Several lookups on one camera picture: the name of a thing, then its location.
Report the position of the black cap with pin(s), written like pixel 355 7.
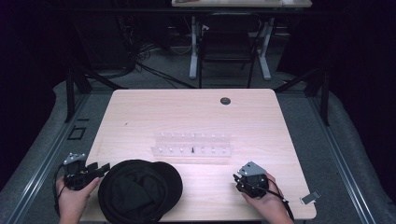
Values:
pixel 140 191

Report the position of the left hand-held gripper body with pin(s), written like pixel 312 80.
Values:
pixel 74 174

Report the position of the grey tape piece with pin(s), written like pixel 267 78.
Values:
pixel 310 197

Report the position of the white-legged desk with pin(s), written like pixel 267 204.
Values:
pixel 241 31

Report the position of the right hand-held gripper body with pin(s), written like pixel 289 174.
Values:
pixel 251 180

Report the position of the person's right hand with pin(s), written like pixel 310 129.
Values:
pixel 269 205

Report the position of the black chair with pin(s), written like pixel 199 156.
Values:
pixel 229 46

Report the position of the person's left hand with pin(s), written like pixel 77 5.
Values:
pixel 73 200

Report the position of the black metal stand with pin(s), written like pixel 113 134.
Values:
pixel 81 84
pixel 311 87

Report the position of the clear acrylic rack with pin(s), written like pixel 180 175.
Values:
pixel 192 146

